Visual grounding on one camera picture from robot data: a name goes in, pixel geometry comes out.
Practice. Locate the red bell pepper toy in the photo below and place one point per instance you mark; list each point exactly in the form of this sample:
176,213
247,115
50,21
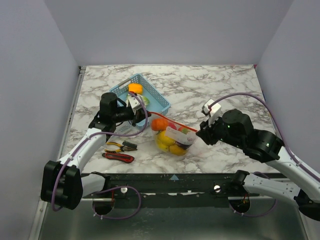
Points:
183,130

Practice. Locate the white cauliflower toy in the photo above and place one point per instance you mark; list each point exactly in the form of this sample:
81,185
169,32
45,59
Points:
145,100

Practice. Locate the yellow bell pepper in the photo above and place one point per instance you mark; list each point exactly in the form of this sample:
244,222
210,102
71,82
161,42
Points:
135,88

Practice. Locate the blue plastic basket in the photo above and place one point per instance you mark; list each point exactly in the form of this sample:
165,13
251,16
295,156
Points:
157,102

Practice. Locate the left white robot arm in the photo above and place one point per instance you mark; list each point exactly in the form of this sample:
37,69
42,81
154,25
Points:
63,185

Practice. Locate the yellow handled pliers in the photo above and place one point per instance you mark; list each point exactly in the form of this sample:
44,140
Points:
120,147

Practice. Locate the red apple toy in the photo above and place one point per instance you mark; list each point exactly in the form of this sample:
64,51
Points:
172,125

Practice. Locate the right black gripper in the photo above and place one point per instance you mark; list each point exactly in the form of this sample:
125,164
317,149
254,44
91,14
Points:
206,134

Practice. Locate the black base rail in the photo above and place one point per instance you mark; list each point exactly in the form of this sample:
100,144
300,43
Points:
169,190

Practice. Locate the clear plastic screw box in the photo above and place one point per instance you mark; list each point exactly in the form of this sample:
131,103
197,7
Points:
125,128

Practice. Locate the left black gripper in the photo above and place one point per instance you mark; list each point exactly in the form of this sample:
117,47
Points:
140,114

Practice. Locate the red utility knife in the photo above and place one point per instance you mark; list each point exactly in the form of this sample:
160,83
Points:
119,157

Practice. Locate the orange pumpkin toy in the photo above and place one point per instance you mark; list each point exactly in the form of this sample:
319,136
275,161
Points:
159,124

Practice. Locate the clear zip top bag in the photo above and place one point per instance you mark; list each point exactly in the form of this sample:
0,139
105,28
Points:
170,132

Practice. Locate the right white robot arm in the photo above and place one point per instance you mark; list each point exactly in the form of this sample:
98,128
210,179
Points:
236,129

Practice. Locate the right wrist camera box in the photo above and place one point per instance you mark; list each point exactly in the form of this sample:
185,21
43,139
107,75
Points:
211,110

